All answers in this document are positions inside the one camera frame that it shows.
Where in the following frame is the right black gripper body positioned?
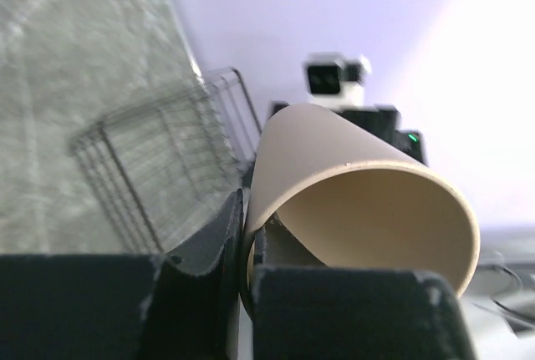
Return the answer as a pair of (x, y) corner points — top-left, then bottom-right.
(267, 104), (425, 168)

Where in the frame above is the beige plastic cup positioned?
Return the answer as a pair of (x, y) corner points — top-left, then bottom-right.
(239, 103), (481, 312)

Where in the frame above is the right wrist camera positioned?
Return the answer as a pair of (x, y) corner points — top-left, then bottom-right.
(303, 53), (372, 111)

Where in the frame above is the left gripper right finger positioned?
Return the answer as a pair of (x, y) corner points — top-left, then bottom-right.
(251, 226), (476, 360)

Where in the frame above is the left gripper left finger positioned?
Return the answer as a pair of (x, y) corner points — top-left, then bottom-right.
(1, 190), (243, 359)

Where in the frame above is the black wire dish rack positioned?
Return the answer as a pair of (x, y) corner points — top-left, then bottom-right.
(69, 67), (262, 253)

